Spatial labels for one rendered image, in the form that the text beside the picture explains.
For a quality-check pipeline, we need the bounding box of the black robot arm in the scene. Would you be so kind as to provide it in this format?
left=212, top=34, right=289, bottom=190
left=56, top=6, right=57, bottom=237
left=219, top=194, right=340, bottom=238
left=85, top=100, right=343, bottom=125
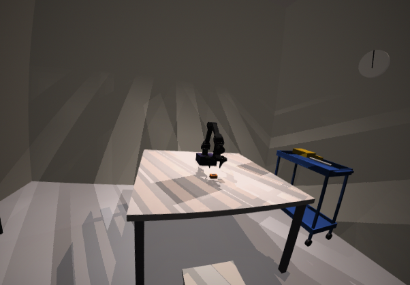
left=201, top=122, right=225, bottom=162

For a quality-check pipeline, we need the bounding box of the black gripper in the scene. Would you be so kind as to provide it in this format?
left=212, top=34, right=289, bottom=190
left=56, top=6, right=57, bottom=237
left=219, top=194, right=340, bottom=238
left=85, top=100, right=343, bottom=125
left=204, top=151, right=227, bottom=168

